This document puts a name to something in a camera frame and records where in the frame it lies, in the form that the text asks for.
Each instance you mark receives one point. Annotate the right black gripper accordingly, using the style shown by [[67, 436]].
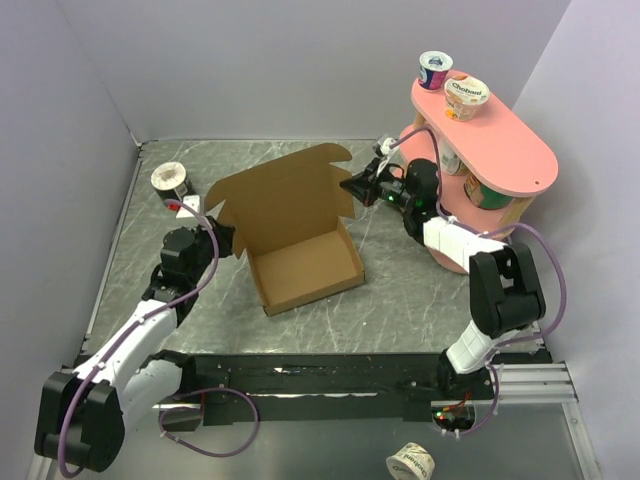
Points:
[[365, 185]]

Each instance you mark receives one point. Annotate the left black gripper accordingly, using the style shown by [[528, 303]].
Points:
[[224, 236]]

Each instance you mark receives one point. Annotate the brown cardboard box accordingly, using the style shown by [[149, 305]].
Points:
[[288, 218]]

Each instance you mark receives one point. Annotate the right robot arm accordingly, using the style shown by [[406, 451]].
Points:
[[504, 288]]

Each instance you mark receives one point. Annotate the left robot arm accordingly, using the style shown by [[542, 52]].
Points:
[[125, 350]]

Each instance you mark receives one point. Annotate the black-label yogurt cup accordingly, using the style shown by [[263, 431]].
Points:
[[171, 181]]

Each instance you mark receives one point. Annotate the white cup middle shelf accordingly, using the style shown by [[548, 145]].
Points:
[[450, 162]]

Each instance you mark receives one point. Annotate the green cup middle shelf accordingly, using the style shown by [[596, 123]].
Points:
[[483, 197]]

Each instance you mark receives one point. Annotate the pink three-tier shelf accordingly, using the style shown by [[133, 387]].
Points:
[[497, 147]]

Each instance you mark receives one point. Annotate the orange Chobani yogurt cup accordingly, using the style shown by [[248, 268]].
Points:
[[464, 95]]

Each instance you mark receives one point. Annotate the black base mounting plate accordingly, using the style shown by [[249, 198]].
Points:
[[295, 387]]

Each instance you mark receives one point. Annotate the yogurt cup bottom edge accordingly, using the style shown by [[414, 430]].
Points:
[[411, 462]]

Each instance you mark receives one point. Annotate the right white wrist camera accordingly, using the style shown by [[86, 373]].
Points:
[[385, 149]]

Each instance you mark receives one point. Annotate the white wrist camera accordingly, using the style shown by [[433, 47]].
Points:
[[187, 208], [385, 149]]

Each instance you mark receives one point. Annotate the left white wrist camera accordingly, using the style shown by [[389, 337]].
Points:
[[187, 208]]

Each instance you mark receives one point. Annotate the aluminium rail frame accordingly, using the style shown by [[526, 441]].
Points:
[[530, 429]]

